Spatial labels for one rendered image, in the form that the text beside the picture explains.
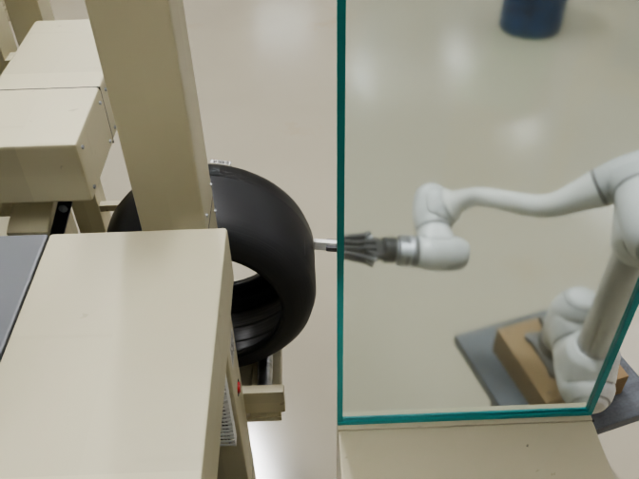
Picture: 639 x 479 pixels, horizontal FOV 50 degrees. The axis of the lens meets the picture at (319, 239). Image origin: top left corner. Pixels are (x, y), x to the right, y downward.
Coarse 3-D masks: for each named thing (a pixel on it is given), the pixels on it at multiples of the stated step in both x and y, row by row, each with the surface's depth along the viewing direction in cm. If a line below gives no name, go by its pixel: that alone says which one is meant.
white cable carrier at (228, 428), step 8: (224, 392) 165; (224, 400) 167; (224, 408) 169; (224, 416) 171; (232, 416) 174; (224, 424) 173; (232, 424) 175; (224, 432) 179; (232, 432) 176; (224, 440) 179; (232, 440) 178
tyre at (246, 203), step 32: (128, 192) 189; (224, 192) 175; (256, 192) 180; (128, 224) 172; (224, 224) 168; (256, 224) 171; (288, 224) 181; (256, 256) 171; (288, 256) 176; (256, 288) 219; (288, 288) 179; (256, 320) 215; (288, 320) 187; (256, 352) 195
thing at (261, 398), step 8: (248, 392) 193; (256, 392) 193; (264, 392) 193; (272, 392) 193; (280, 392) 193; (248, 400) 195; (256, 400) 195; (264, 400) 196; (272, 400) 196; (280, 400) 196; (248, 408) 198; (256, 408) 198; (264, 408) 198; (272, 408) 198; (280, 408) 198
